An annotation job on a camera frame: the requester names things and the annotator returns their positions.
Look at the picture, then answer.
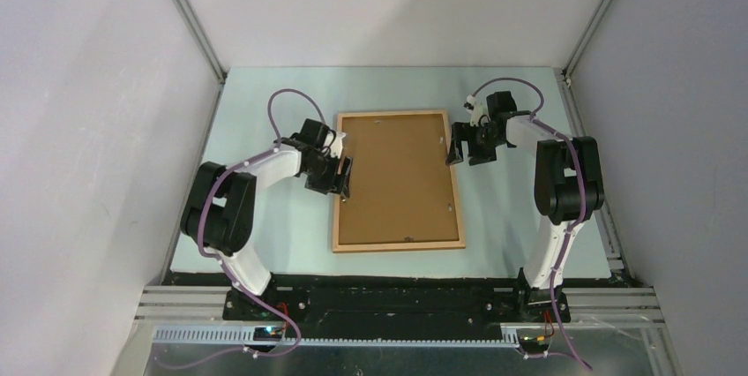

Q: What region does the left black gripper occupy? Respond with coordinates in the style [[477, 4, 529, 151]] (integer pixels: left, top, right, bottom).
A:
[[304, 151, 352, 199]]

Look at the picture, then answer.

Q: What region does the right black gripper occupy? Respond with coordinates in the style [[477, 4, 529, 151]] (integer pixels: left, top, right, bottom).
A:
[[445, 122, 503, 166]]

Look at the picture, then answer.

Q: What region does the brown cardboard backing board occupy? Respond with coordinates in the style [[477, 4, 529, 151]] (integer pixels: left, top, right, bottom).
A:
[[339, 115, 460, 246]]

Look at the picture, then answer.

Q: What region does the wooden picture frame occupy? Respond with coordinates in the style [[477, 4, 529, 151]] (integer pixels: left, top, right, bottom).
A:
[[332, 109, 468, 254]]

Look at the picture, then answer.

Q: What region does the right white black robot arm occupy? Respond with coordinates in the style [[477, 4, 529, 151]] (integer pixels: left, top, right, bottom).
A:
[[445, 91, 604, 321]]

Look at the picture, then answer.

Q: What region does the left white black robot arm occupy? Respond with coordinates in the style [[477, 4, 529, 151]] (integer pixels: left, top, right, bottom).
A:
[[180, 119, 353, 320]]

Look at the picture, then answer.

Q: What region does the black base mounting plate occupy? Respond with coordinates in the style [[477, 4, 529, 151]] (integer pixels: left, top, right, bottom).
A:
[[169, 270, 572, 341]]

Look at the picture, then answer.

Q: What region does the right aluminium corner profile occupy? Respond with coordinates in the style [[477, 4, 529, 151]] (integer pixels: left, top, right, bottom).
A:
[[563, 0, 615, 85]]

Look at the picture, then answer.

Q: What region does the aluminium corner profile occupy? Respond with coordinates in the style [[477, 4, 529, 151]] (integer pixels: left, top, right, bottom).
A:
[[563, 0, 615, 85], [172, 0, 228, 85]]

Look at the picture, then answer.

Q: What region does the left aluminium corner profile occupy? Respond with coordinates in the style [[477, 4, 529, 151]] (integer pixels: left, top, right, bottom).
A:
[[172, 0, 228, 85]]

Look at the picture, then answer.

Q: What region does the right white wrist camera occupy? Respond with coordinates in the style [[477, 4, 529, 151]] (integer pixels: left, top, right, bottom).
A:
[[463, 94, 488, 127]]

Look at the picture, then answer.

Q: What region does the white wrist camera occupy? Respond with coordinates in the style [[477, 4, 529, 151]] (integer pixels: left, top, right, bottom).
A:
[[463, 94, 488, 127], [326, 131, 347, 158]]

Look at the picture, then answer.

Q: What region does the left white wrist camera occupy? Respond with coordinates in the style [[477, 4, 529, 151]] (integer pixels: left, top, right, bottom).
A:
[[326, 131, 347, 158]]

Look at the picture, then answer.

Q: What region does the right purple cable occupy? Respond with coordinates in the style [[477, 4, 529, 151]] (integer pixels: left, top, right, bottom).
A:
[[470, 77, 595, 372]]

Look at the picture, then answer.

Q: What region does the purple cable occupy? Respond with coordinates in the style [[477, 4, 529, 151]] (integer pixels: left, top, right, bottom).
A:
[[470, 77, 595, 372], [196, 88, 328, 371]]

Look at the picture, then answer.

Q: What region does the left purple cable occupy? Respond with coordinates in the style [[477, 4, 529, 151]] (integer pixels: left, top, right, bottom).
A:
[[196, 88, 328, 371]]

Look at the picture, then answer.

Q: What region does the grey slotted cable duct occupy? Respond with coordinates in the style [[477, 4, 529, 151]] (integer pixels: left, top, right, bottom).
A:
[[153, 325, 520, 349]]

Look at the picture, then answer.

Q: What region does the front aluminium rail frame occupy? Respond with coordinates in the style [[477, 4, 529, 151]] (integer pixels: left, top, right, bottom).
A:
[[134, 286, 665, 328]]

